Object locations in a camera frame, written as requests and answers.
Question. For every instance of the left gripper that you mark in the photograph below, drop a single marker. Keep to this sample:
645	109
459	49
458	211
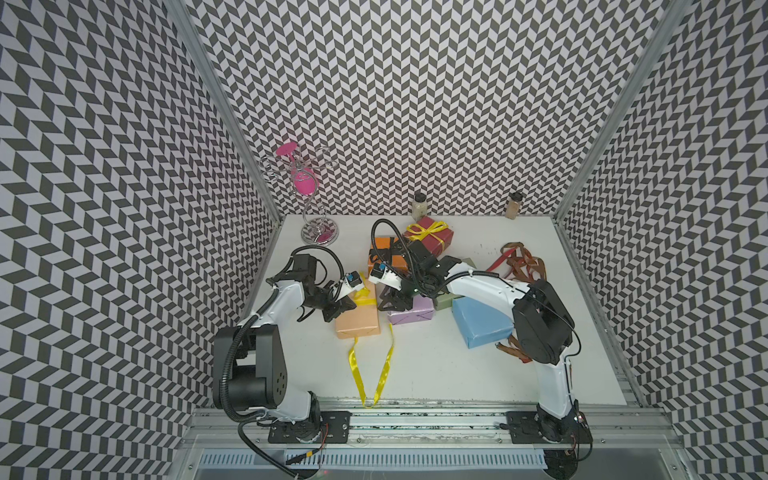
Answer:
338	306

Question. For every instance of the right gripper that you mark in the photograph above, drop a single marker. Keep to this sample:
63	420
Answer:
395	297

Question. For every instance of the yellow ribbon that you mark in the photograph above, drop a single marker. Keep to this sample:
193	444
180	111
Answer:
369	360
429	231

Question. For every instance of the peach gift box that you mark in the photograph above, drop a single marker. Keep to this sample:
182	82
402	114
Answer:
363	320

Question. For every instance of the purple gift box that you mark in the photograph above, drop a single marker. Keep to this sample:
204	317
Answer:
422	310

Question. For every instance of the orange gift box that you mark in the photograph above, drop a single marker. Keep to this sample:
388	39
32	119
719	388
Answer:
393	251

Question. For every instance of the green gift box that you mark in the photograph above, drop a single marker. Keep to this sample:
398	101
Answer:
445	299

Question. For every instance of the blue gift box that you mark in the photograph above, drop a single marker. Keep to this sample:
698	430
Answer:
480	324

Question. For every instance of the brown ribbon of purple box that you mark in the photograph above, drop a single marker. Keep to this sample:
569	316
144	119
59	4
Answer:
512	347

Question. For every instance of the red ribbon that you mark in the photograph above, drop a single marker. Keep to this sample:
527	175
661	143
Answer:
498	261

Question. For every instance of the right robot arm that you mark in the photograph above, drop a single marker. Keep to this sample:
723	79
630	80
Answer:
544	331

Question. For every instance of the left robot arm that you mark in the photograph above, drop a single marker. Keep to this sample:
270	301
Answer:
250	376

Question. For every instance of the yellow ribbon on maroon box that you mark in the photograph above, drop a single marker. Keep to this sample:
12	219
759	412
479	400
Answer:
429	231

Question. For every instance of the maroon gift box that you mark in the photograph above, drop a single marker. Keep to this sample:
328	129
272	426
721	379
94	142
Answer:
432	234

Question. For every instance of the white spice shaker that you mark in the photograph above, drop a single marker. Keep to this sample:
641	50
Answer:
420	206

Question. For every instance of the brown spice shaker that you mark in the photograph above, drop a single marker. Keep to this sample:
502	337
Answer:
514	205

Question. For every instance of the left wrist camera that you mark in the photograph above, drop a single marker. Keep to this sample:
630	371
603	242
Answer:
351	282

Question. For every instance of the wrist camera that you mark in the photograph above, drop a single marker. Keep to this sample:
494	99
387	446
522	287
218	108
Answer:
351	282
381	274

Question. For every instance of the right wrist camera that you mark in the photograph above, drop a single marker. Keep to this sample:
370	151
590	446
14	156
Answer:
381	274

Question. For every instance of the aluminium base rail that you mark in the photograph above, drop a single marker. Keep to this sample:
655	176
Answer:
438	424

